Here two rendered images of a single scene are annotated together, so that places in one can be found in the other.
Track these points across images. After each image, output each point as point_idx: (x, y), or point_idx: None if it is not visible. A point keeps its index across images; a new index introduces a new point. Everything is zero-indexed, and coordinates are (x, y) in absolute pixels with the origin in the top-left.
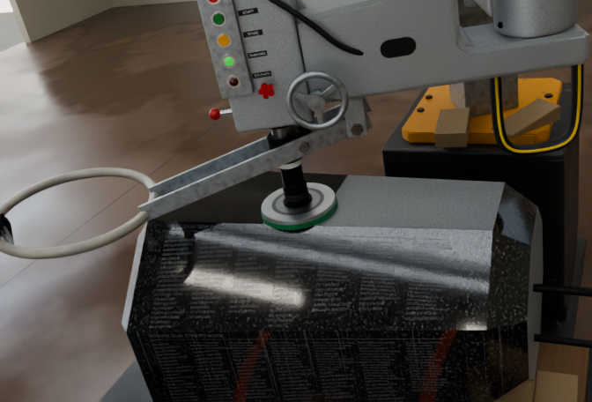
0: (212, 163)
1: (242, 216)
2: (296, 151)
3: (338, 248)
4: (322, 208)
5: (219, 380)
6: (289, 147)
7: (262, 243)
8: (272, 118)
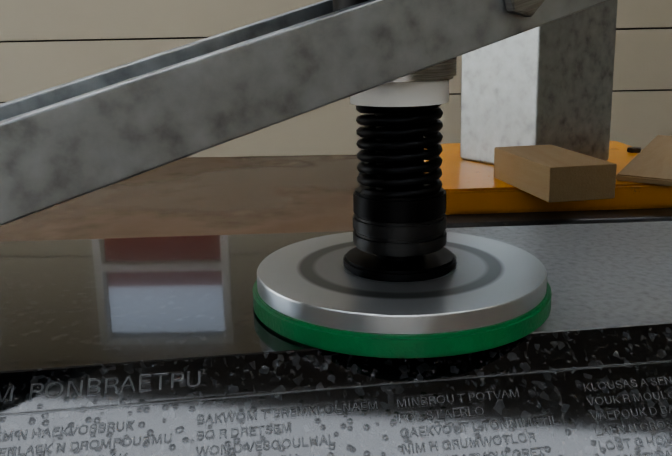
0: (57, 100)
1: (178, 337)
2: (491, 9)
3: (666, 411)
4: (530, 272)
5: None
6: None
7: (320, 436)
8: None
